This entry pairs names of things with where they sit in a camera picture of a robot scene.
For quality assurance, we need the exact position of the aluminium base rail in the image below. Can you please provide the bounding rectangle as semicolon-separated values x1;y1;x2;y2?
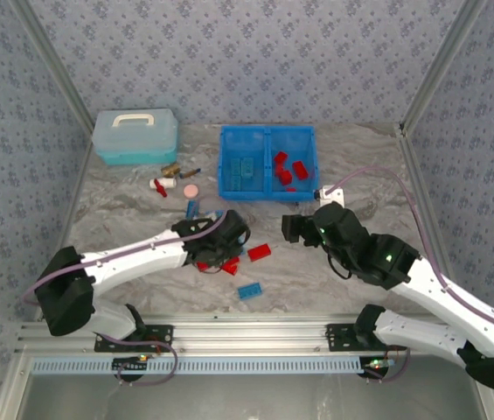
14;312;488;355

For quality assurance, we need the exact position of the small controller board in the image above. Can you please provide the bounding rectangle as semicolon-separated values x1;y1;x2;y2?
362;356;399;380
112;354;150;382

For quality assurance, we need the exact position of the translucent teal storage box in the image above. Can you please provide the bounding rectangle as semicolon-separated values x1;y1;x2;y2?
92;108;181;166

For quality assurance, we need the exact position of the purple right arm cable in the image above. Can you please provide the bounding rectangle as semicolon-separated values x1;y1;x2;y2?
333;165;494;342

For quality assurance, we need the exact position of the white slotted cable duct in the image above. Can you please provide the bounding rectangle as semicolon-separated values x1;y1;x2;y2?
30;354;390;375

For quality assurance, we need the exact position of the metal lower panel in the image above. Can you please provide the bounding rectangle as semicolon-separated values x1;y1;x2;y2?
0;354;494;420

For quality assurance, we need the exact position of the aluminium corner post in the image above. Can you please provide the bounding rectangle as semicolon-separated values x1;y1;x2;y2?
399;0;489;130
8;0;97;130

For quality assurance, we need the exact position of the aluminium side rail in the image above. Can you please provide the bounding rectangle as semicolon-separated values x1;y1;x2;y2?
397;122;466;320
31;124;99;320

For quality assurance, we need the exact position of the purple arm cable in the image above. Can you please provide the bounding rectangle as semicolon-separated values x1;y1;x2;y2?
333;165;494;342
22;208;230;307

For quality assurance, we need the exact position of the blue plastic bin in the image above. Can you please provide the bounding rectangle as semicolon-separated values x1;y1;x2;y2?
266;124;321;203
218;124;272;201

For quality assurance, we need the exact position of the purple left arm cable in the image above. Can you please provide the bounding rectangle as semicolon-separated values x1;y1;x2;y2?
22;208;230;307

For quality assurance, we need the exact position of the brass ball valve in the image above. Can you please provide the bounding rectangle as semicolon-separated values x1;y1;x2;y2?
161;162;202;179

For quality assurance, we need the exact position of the white valve with red handle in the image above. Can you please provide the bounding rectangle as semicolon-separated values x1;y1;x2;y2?
149;177;178;198

